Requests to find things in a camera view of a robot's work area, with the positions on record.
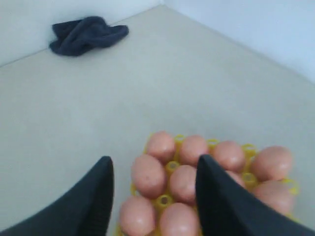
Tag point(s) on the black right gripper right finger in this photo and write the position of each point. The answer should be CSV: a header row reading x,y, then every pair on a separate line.
x,y
225,208

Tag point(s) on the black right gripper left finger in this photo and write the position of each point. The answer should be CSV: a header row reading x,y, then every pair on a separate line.
x,y
84,210

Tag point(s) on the brown speckled egg front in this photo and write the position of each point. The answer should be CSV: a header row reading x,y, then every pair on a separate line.
x,y
179,220

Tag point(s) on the brown speckled egg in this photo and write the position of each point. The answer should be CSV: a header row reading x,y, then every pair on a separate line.
x,y
182,184
179,220
276,195
236,177

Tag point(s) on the yellow plastic egg tray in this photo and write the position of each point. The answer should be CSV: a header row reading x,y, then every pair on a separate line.
x,y
163,196

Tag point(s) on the dark blue crumpled cloth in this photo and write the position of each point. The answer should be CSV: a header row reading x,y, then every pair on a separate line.
x,y
74,38

